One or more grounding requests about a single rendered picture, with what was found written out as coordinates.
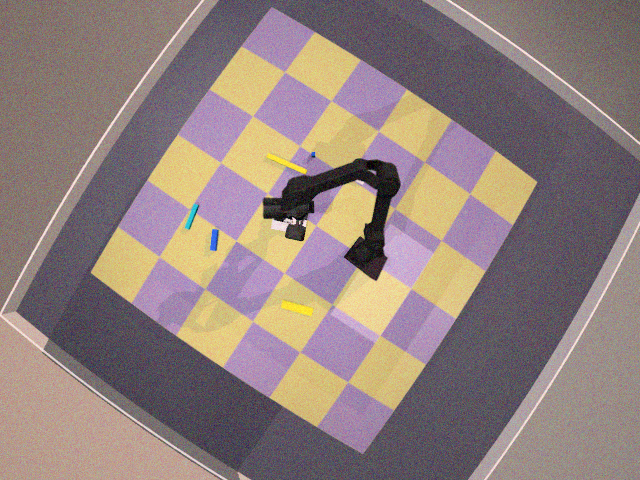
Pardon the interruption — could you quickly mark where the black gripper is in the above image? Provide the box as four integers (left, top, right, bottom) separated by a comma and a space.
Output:
285, 213, 308, 241

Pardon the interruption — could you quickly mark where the blue rectangular block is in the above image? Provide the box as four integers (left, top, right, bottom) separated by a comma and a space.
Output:
210, 229, 219, 251

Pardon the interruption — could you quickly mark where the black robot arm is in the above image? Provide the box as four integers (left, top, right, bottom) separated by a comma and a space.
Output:
262, 158, 401, 267

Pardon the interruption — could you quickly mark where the teal rectangular block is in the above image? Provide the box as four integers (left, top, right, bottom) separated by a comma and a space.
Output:
185, 204, 199, 229

